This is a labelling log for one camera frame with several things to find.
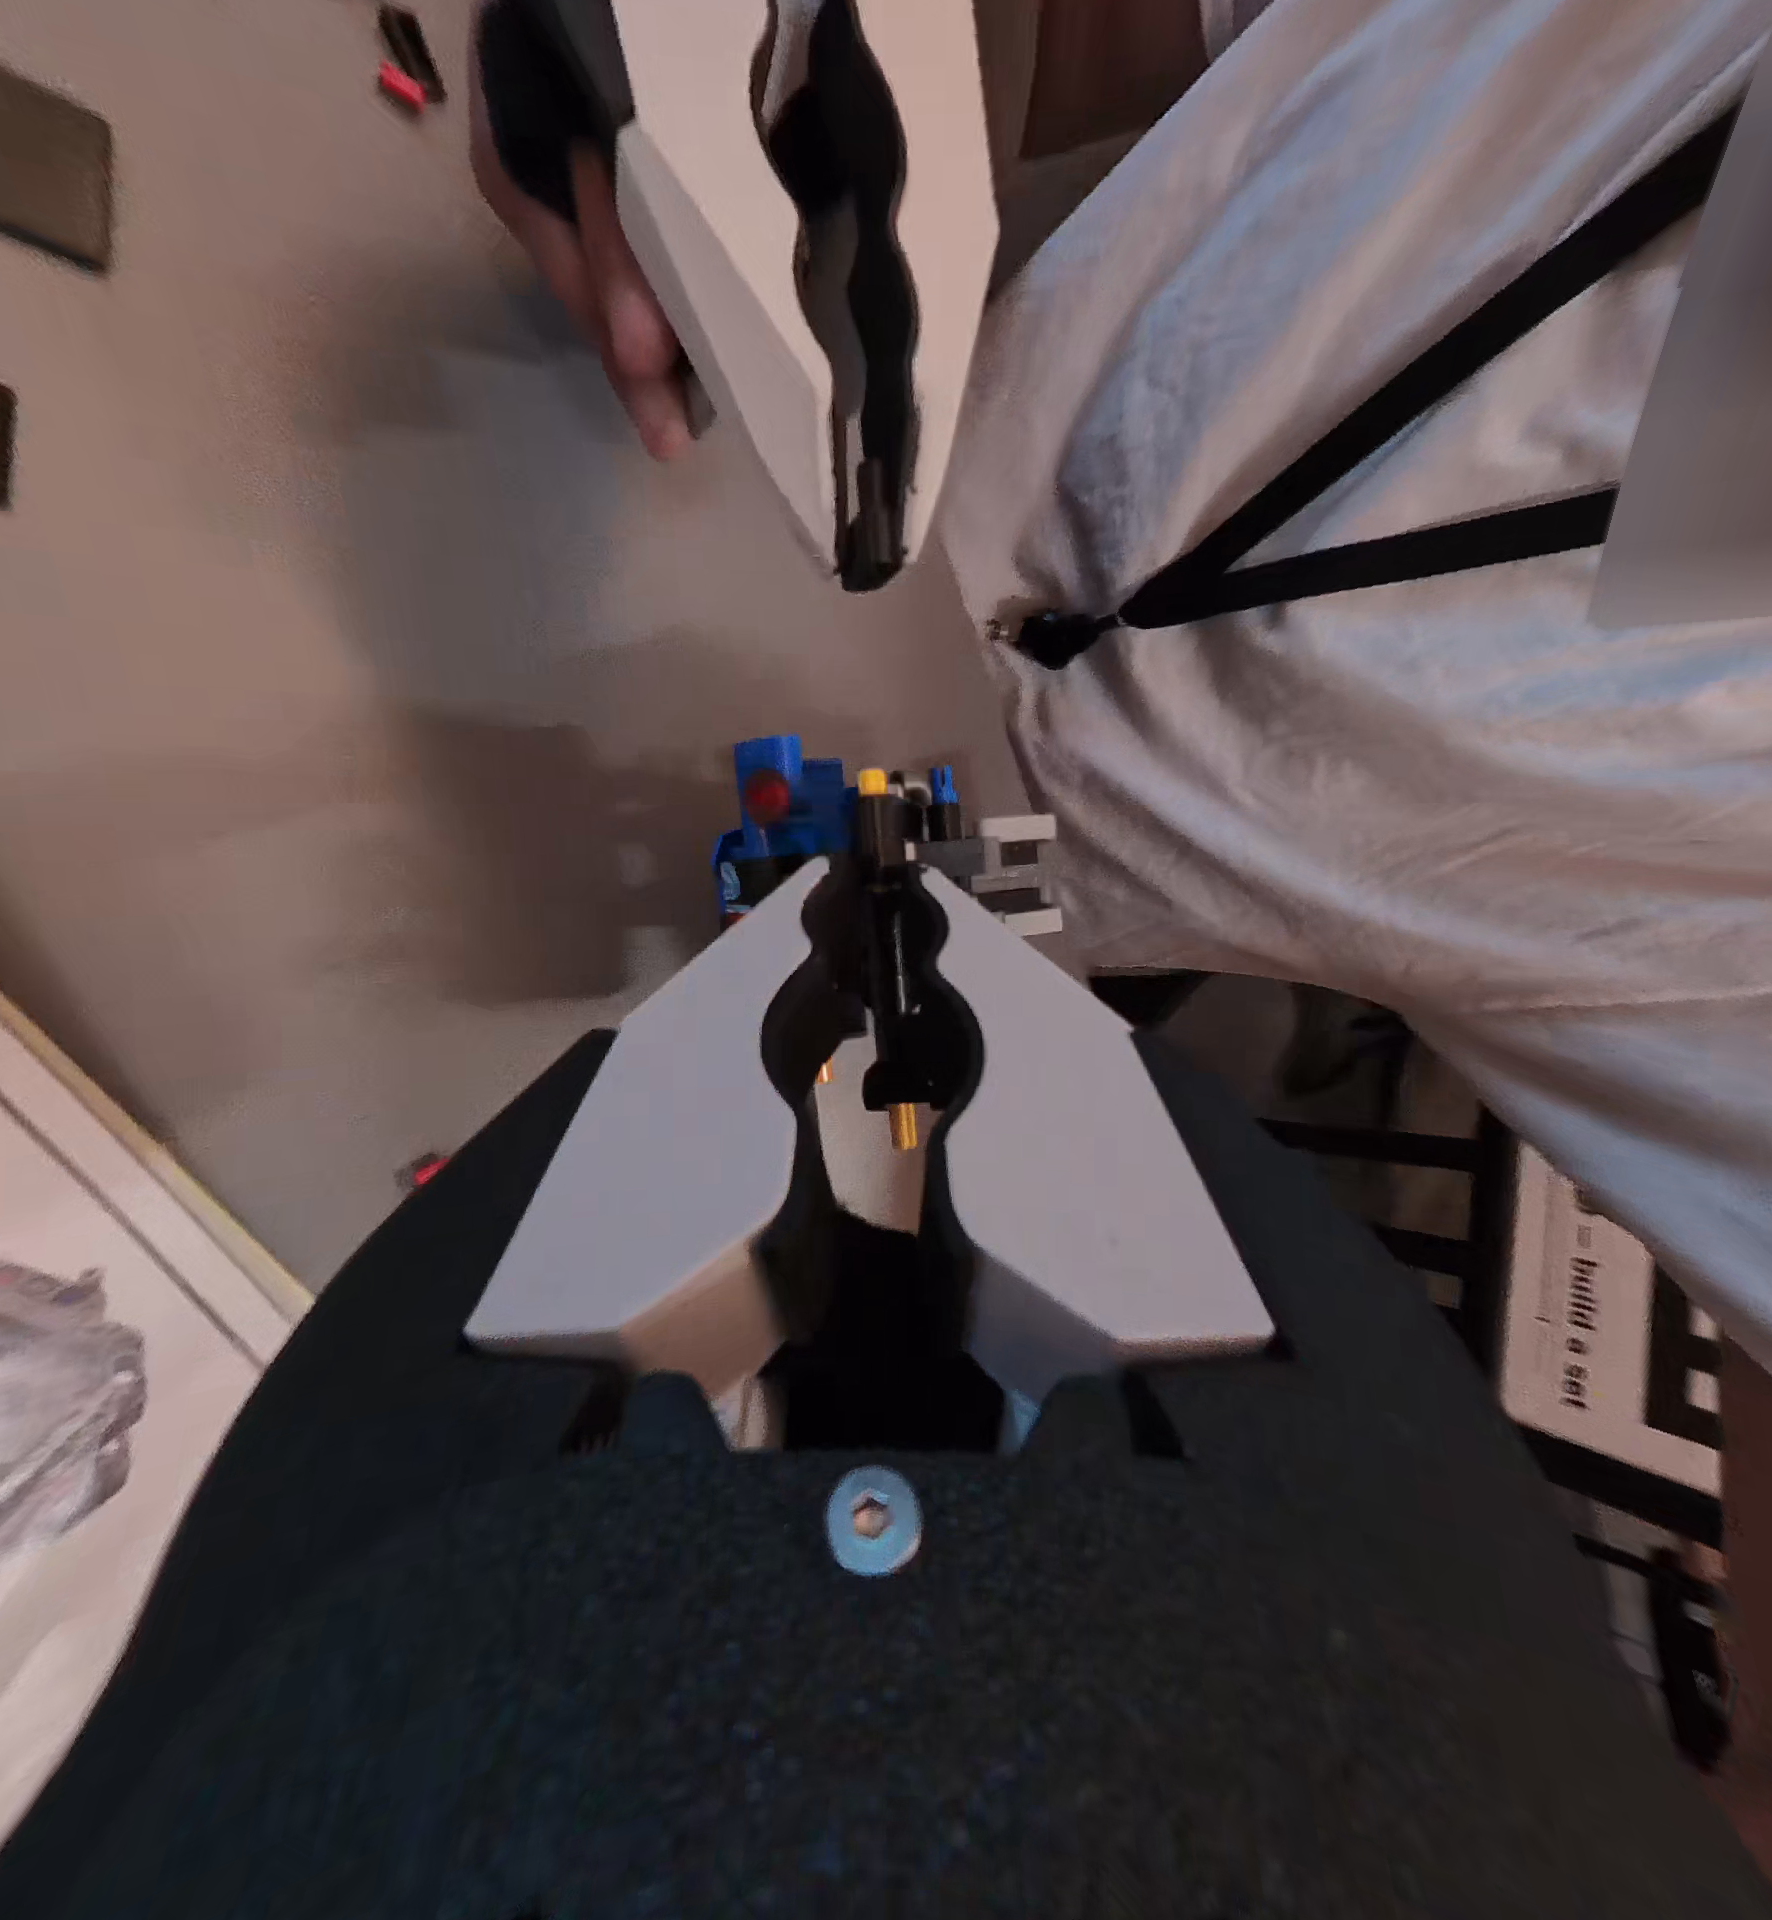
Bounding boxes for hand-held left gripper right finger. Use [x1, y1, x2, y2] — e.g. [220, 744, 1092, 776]
[909, 867, 1278, 1422]

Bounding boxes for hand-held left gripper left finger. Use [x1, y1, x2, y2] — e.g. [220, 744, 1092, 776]
[464, 859, 865, 1430]

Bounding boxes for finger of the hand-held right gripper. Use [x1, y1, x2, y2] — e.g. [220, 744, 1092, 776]
[837, 0, 1002, 564]
[610, 0, 871, 589]

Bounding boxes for small black toy connector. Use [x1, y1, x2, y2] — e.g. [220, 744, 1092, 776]
[836, 457, 912, 594]

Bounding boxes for black blue toy truck chassis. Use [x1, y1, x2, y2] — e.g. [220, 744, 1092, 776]
[713, 734, 1059, 1158]

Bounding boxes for person's right forearm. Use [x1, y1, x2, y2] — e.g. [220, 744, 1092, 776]
[1012, 0, 1220, 164]

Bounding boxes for person's right hand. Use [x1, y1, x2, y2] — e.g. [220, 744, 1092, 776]
[465, 126, 718, 468]

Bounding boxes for black and red toy piece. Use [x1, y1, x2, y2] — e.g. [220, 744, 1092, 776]
[377, 5, 448, 115]

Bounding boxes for person in white shirt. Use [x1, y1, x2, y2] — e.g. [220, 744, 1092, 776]
[937, 0, 1772, 1426]

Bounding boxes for white printed sign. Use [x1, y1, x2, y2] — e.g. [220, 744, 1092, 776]
[1500, 1147, 1728, 1487]

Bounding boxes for black square toy panel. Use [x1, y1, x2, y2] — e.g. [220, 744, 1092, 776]
[0, 30, 118, 276]

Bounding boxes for open instruction booklet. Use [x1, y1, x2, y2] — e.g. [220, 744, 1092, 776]
[0, 922, 314, 1877]

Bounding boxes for black harness strap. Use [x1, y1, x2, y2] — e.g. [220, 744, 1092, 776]
[1012, 104, 1750, 671]

